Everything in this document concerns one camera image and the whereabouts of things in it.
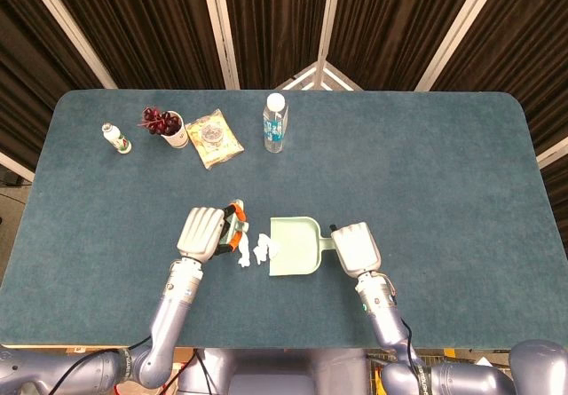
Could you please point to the mint green hand broom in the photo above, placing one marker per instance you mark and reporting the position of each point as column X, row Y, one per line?
column 234, row 231

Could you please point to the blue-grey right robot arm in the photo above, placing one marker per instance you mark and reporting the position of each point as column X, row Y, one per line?
column 384, row 319

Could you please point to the blue-grey robot torso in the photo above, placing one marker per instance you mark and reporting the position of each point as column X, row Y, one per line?
column 266, row 368

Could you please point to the small white milk bottle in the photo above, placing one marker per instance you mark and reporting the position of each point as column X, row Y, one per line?
column 120, row 141

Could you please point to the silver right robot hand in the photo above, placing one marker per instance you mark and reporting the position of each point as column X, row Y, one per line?
column 357, row 248

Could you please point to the brown pleated curtain panel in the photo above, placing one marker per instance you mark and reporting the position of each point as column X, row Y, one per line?
column 390, row 26
column 26, row 57
column 275, row 22
column 523, row 57
column 146, row 26

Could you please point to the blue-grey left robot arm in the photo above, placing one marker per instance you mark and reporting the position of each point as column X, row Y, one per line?
column 173, row 310

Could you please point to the clear bottle with blue label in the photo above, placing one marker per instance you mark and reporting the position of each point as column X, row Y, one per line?
column 274, row 128

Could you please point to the white tissue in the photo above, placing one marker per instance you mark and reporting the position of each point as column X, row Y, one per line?
column 266, row 246

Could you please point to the white paper cup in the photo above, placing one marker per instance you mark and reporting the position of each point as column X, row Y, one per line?
column 177, row 139

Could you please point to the dark red grape bunch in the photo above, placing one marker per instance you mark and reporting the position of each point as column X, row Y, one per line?
column 155, row 120

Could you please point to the mint green dustpan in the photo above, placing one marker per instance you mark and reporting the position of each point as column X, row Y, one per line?
column 295, row 248

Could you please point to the blue felt table cover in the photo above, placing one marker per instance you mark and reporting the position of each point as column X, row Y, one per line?
column 399, row 191

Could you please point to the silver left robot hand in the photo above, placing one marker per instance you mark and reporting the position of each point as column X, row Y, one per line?
column 199, row 233

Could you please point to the white partition frame post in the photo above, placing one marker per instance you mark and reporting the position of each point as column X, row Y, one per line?
column 15, row 166
column 221, row 26
column 552, row 154
column 70, row 28
column 330, row 13
column 455, row 26

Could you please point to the yellow snack packet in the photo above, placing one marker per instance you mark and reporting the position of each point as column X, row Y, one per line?
column 213, row 157

